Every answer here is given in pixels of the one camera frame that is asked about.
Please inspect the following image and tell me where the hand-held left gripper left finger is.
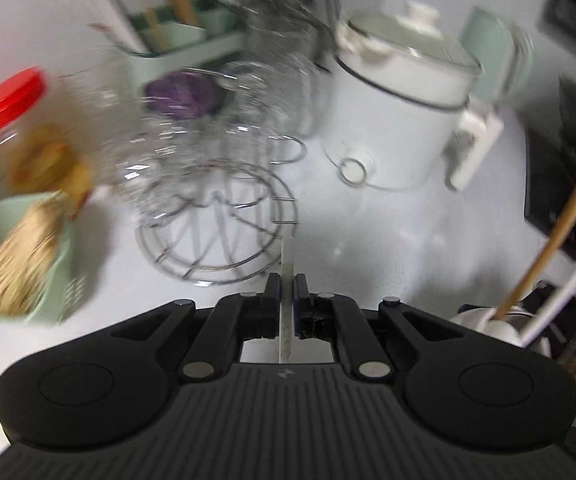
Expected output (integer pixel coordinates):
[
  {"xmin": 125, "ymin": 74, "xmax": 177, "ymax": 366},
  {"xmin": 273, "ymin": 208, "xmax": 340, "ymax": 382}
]
[{"xmin": 112, "ymin": 272, "xmax": 283, "ymax": 380}]

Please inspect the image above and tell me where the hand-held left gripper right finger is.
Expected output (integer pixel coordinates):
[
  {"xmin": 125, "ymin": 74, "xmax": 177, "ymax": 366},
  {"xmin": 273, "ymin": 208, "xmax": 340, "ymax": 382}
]
[{"xmin": 293, "ymin": 272, "xmax": 463, "ymax": 380}]

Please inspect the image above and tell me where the white chopstick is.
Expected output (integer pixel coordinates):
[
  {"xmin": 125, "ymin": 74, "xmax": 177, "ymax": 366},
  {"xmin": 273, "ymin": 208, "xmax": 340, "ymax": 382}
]
[
  {"xmin": 520, "ymin": 247, "xmax": 576, "ymax": 346},
  {"xmin": 279, "ymin": 236, "xmax": 297, "ymax": 364}
]

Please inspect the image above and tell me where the white mug green label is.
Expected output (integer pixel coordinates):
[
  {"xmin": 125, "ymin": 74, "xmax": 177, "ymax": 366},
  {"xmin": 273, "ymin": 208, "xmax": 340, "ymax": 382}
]
[{"xmin": 450, "ymin": 304, "xmax": 552, "ymax": 361}]

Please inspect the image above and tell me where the wooden chopstick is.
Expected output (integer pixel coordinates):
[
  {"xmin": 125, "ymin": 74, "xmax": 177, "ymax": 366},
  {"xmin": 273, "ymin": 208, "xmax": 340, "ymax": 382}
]
[{"xmin": 492, "ymin": 110, "xmax": 576, "ymax": 322}]

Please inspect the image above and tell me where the white electric pot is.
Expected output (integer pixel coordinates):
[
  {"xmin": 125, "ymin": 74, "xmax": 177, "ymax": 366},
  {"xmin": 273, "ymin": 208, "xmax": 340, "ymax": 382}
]
[{"xmin": 320, "ymin": 2, "xmax": 506, "ymax": 192}]

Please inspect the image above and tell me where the green plastic basket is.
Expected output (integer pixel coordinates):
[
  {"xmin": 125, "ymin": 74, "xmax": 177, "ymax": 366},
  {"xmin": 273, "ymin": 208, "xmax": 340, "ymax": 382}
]
[{"xmin": 0, "ymin": 190, "xmax": 94, "ymax": 323}]

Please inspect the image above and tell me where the green utensil holder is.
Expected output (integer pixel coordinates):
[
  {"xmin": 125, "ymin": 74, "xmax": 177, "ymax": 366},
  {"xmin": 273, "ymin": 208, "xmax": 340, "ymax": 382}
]
[{"xmin": 113, "ymin": 0, "xmax": 249, "ymax": 91}]

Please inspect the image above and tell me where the bundle of dried strands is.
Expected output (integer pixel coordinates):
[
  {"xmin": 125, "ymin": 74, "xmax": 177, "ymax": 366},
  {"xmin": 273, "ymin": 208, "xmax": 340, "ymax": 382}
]
[{"xmin": 0, "ymin": 195, "xmax": 64, "ymax": 316}]

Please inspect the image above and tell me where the black induction cooktop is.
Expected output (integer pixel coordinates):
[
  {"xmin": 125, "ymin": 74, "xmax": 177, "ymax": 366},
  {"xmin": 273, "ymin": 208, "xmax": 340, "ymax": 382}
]
[{"xmin": 524, "ymin": 125, "xmax": 576, "ymax": 261}]

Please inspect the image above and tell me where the green electric kettle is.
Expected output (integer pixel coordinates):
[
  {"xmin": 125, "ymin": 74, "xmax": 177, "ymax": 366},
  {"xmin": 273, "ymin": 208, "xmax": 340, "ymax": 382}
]
[{"xmin": 460, "ymin": 6, "xmax": 536, "ymax": 103}]

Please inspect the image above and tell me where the bunch of mixed chopsticks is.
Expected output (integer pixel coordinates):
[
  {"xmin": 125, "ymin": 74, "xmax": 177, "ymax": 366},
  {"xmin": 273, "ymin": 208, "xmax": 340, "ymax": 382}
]
[{"xmin": 70, "ymin": 0, "xmax": 199, "ymax": 56}]

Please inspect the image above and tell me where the red lid plastic jar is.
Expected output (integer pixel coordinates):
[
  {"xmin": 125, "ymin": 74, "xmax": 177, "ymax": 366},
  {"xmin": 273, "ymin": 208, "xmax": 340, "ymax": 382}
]
[{"xmin": 0, "ymin": 67, "xmax": 94, "ymax": 201}]

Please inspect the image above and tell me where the wire glass rack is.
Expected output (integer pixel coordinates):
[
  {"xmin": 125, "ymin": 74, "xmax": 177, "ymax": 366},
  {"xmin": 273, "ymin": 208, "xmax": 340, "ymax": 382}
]
[{"xmin": 128, "ymin": 65, "xmax": 303, "ymax": 286}]

